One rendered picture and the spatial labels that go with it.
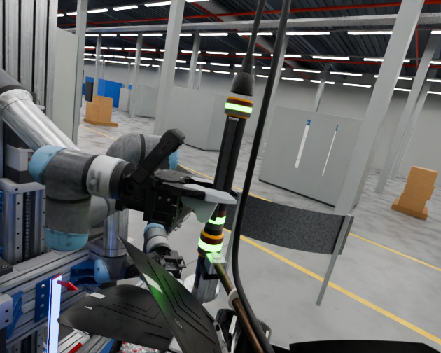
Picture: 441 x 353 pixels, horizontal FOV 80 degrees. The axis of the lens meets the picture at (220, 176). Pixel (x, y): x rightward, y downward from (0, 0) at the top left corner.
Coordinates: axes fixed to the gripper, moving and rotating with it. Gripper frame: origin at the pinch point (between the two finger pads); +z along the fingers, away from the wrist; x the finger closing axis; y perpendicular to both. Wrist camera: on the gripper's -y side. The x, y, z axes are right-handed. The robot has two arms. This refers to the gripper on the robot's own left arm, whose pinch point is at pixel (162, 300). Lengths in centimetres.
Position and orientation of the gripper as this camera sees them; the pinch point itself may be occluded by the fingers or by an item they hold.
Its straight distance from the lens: 70.8
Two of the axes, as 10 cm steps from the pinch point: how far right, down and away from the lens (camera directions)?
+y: 8.9, 1.9, 4.1
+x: -2.9, 9.4, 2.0
